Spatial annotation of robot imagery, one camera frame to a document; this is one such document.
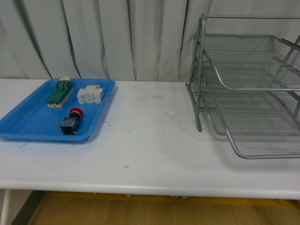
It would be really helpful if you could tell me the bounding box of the red emergency stop button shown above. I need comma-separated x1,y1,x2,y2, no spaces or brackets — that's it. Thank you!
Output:
60,107,84,135

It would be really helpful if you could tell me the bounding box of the silver mesh tray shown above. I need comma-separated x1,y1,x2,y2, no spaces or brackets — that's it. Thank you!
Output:
202,75,300,159
203,34,300,91
202,93,300,136

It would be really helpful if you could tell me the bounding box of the white circuit breaker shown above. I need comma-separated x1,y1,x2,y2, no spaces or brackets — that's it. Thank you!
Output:
77,85,104,104

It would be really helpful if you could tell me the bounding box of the white curtain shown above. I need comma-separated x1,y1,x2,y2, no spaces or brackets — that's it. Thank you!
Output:
0,0,300,81

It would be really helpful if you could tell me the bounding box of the blue plastic tray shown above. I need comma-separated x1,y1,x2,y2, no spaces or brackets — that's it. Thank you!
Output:
0,79,115,143

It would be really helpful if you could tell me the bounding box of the white table leg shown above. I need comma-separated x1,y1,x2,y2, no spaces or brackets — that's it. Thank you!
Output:
0,189,11,225

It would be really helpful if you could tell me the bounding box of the silver metal rack frame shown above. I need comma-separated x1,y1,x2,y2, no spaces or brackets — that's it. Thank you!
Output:
186,15,300,132

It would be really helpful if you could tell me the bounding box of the green knife switch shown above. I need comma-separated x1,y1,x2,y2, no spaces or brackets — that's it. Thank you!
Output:
46,77,75,108

